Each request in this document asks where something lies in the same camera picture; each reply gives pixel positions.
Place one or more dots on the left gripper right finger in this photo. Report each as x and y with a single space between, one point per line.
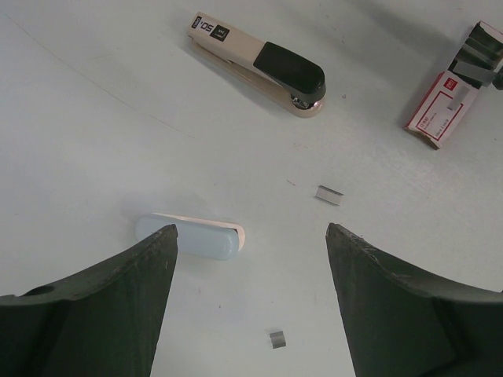
401 320

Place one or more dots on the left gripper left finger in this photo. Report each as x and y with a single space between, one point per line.
102 321

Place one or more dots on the small staple strip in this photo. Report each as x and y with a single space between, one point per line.
328 195
277 339

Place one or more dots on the red white staple box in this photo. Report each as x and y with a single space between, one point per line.
477 64

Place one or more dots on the beige black stapler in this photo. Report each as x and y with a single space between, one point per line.
286 78

